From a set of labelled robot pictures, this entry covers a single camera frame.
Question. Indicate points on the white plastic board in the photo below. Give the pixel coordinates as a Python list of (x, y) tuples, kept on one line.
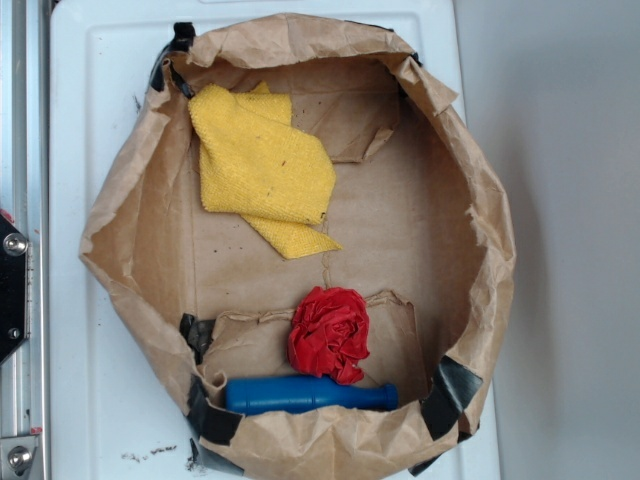
[(110, 416)]

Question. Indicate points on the brown paper bag tray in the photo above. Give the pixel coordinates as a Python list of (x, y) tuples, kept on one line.
[(422, 220)]

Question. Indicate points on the yellow microfibre cloth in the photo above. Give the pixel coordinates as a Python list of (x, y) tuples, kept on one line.
[(254, 163)]

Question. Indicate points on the black metal bracket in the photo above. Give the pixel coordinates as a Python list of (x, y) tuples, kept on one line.
[(16, 261)]

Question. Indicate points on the aluminium frame rail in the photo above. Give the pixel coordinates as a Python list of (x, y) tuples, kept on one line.
[(25, 443)]

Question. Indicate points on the crumpled red paper ball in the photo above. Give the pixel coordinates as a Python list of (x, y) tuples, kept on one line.
[(329, 335)]

